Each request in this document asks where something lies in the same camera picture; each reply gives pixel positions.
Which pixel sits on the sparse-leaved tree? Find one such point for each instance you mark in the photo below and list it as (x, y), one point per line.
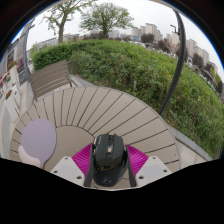
(61, 31)

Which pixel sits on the lilac mouse pad with wrist rest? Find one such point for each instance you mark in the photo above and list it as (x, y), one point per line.
(38, 140)

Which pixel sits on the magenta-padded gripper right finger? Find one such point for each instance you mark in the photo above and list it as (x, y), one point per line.
(151, 170)

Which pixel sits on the bushy green tree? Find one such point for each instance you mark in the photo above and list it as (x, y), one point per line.
(106, 16)

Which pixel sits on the grey sign post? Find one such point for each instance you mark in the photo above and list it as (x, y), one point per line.
(22, 53)

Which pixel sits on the white planter box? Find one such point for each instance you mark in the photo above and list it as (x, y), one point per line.
(11, 106)

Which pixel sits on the black computer mouse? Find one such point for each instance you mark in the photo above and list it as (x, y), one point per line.
(108, 153)

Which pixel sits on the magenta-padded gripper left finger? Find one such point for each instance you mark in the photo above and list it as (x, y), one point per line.
(68, 170)

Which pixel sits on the curved black parasol pole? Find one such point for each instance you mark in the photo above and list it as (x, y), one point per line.
(178, 66)

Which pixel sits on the group of apartment buildings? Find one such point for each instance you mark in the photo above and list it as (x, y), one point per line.
(150, 29)

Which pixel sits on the slatted wooden chair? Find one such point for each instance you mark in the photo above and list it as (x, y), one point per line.
(50, 78)

